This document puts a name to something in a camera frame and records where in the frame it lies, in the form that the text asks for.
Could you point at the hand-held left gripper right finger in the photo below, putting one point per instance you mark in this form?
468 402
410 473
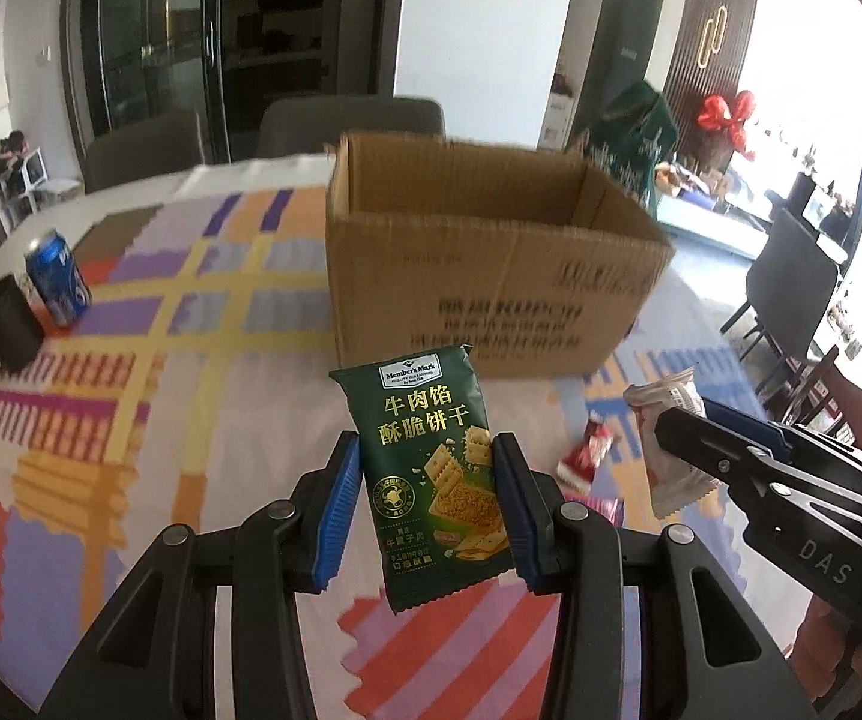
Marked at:
515 517

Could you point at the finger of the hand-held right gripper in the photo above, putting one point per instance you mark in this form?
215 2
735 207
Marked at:
746 427
701 442

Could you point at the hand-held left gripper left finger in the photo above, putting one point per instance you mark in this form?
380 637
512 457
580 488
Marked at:
335 517

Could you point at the white snack packet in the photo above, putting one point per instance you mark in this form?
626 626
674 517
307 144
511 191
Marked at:
682 495

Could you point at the dark green cracker packet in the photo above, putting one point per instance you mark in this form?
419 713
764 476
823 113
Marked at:
423 457

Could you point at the brown cardboard box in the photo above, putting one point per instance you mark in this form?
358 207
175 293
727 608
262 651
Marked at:
476 285

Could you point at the red and white candy packet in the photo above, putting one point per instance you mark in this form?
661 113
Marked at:
585 461

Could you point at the black dining chair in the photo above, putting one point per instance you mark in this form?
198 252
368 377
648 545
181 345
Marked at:
791 292

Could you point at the red bow decoration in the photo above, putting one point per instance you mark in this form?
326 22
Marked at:
723 112

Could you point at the dark green bag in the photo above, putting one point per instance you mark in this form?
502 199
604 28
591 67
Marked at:
641 127

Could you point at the white carton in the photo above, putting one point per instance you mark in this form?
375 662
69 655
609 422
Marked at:
557 116

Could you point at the blue soda can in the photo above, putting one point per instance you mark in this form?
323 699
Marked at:
59 281

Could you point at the black mug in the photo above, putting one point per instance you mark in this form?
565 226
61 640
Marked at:
11 322

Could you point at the grey dining chair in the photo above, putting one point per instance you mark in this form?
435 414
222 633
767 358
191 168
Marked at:
348 124
138 150

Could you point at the white shelf unit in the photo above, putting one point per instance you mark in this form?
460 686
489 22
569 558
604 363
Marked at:
22 191

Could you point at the black bag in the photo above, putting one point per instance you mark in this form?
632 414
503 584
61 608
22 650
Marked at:
11 144

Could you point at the dark glass cabinet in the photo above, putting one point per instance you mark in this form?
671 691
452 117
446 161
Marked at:
176 30

